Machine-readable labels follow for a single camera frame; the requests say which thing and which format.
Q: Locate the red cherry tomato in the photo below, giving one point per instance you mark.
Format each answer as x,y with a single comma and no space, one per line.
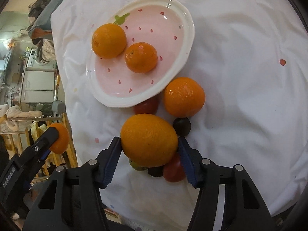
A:
150,106
173,171

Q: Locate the white cabinet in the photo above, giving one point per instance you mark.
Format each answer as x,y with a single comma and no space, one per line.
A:
37,87

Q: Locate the large oval orange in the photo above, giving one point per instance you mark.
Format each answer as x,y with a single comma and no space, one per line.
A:
148,140

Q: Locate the wooden drying rack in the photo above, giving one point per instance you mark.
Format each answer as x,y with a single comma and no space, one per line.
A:
19,133

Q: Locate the pink strawberry ceramic plate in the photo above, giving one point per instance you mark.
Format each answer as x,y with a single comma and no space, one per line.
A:
168,26

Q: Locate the small orange tangerine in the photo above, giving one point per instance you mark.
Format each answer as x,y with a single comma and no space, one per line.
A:
61,144

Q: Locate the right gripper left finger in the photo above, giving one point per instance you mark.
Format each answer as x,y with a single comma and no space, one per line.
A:
70,199

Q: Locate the dark plum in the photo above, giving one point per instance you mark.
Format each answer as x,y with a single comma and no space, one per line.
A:
155,172
182,126

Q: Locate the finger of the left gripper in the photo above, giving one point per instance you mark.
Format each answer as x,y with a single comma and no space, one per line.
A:
34,157

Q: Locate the bumpy orange mandarin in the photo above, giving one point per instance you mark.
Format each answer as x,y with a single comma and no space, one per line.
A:
141,57

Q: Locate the white washing machine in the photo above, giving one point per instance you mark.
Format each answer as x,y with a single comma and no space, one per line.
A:
34,63

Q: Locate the pile of clothes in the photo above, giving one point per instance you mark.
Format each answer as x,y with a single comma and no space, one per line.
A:
45,2

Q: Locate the large smooth orange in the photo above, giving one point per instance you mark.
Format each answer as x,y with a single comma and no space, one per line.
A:
108,41

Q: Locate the grey orange cushion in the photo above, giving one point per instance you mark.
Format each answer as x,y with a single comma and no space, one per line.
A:
42,25

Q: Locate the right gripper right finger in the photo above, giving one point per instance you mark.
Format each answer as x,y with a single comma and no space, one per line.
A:
244,207

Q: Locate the green small fruit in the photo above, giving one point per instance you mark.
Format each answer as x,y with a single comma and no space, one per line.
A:
136,167

